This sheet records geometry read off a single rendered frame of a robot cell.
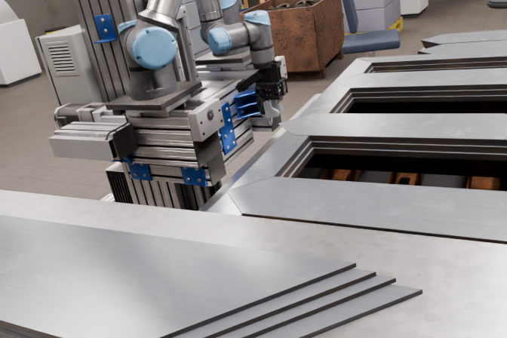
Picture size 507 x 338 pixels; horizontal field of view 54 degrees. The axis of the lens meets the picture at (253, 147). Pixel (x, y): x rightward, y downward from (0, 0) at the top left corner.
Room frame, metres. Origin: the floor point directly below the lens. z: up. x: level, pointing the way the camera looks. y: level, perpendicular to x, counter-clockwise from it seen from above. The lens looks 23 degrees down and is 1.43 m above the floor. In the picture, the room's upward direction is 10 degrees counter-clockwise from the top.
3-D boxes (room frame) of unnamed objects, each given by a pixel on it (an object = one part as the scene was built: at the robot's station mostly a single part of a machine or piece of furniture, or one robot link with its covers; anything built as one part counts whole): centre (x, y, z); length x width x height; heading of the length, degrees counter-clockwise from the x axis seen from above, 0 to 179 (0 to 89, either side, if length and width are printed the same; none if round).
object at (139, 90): (1.54, 0.28, 1.09); 0.15 x 0.15 x 0.10
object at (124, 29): (1.53, 0.28, 1.20); 0.13 x 0.12 x 0.14; 20
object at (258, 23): (1.53, -0.08, 1.17); 0.09 x 0.08 x 0.11; 110
